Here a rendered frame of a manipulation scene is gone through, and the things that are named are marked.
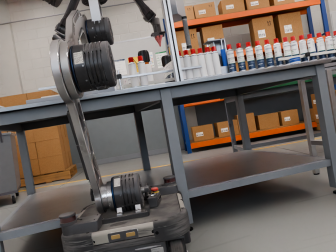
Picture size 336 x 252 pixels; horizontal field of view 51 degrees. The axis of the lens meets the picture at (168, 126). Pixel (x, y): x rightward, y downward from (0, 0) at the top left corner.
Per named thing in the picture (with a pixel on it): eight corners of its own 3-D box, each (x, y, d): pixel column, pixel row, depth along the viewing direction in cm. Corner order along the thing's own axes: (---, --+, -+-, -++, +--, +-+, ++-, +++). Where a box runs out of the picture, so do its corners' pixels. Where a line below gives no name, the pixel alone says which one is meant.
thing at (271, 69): (240, 88, 341) (240, 86, 341) (331, 61, 213) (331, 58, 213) (12, 125, 294) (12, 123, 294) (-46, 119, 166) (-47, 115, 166)
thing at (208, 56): (213, 76, 247) (208, 47, 247) (216, 75, 242) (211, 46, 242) (206, 77, 246) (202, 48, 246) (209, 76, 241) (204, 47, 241)
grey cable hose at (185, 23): (191, 48, 233) (185, 17, 233) (192, 47, 230) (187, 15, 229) (186, 49, 232) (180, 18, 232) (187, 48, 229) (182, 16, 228)
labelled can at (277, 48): (285, 65, 255) (280, 37, 254) (279, 66, 253) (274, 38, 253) (281, 66, 260) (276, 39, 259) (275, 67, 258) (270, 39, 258)
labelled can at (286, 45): (290, 65, 261) (285, 38, 261) (294, 63, 256) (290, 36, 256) (284, 65, 260) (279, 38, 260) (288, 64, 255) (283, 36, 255)
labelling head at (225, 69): (225, 76, 264) (219, 42, 263) (232, 73, 251) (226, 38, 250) (208, 78, 261) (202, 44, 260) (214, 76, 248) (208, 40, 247)
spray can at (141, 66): (148, 86, 237) (143, 56, 237) (149, 85, 232) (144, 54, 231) (140, 87, 236) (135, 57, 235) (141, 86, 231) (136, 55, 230)
